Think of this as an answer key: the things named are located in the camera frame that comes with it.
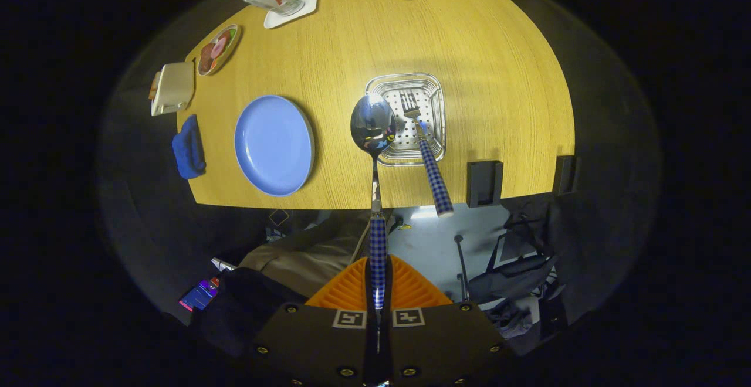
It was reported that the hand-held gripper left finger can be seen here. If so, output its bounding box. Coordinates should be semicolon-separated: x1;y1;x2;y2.
249;255;376;386

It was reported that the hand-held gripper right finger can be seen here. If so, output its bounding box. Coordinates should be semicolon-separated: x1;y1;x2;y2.
380;255;512;386

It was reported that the checked handle metal fork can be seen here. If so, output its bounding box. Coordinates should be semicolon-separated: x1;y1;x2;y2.
399;90;455;218

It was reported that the checked handle metal spoon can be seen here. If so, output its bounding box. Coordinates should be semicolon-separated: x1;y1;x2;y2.
350;93;397;311

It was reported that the dark metal pole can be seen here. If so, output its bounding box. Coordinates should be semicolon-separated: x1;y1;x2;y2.
454;235;470;303

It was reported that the glowing laptop screen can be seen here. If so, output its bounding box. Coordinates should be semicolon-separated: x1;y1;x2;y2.
179;279;221;313

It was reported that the black table clamp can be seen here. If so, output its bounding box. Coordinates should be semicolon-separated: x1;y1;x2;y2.
553;155;579;195
466;161;504;208

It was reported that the blue round plate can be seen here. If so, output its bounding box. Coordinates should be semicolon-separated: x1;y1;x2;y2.
234;94;316;197

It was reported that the blue folded towel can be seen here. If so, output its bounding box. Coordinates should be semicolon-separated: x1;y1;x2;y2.
172;114;207;180

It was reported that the metal cutlery basket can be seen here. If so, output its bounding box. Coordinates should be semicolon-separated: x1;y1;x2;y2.
365;73;447;167

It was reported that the white toaster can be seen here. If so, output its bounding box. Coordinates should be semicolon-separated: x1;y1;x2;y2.
150;61;195;117

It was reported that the grey food plate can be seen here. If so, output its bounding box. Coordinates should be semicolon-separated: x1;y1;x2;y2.
197;24;242;77

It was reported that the white square coaster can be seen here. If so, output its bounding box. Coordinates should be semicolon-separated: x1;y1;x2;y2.
263;0;319;29

